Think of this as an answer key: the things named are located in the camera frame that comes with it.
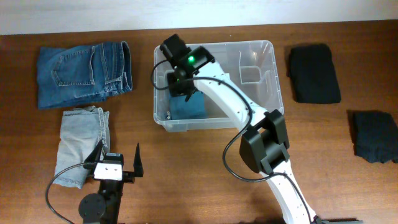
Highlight light grey folded jeans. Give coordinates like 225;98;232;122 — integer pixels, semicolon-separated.
55;106;110;174

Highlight blue denim garment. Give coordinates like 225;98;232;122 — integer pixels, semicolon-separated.
169;92;208;120

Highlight dark blue folded jeans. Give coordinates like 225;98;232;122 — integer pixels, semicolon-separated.
37;41;133;110

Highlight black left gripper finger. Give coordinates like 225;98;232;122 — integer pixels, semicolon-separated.
133;143;144;177
84;141;103;163

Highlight clear plastic storage container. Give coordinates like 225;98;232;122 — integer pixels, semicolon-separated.
153;40;284;132

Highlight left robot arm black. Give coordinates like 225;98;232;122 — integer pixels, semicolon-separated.
78;142;144;223

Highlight black garment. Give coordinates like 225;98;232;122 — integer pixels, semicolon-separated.
289;44;341;104

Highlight dark navy garment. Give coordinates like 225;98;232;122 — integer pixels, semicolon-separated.
353;111;397;164

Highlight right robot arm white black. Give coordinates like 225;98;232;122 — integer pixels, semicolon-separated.
160;34;320;223

